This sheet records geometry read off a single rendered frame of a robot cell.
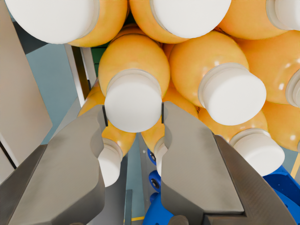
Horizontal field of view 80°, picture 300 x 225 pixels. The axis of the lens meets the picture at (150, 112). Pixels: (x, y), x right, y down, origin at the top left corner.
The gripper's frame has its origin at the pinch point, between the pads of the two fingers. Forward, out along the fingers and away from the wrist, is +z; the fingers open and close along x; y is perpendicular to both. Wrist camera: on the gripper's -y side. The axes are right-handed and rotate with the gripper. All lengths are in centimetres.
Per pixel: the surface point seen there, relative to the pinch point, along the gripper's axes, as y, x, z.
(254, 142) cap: 4.2, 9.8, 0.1
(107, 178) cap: 6.6, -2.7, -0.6
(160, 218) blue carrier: 23.6, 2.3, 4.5
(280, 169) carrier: 70, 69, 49
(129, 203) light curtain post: 164, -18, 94
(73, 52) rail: -1.2, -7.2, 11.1
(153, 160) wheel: 18.5, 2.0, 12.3
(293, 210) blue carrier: 23.5, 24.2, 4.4
